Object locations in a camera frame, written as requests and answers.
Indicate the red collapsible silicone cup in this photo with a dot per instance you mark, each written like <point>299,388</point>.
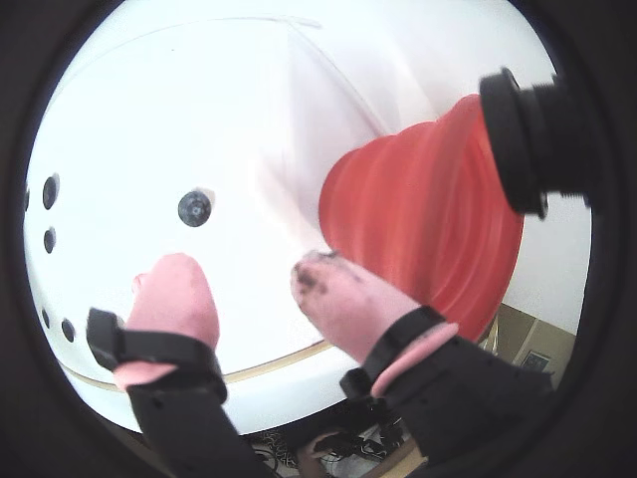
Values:
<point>423,199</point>

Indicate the pink tipped black gripper finger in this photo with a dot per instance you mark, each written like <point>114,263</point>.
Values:
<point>348,304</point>
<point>174,299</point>

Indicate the small dark blueberry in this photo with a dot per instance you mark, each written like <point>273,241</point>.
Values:
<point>26,199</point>
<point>49,239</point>

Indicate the large dark blueberry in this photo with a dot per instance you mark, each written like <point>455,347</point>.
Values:
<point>67,329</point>

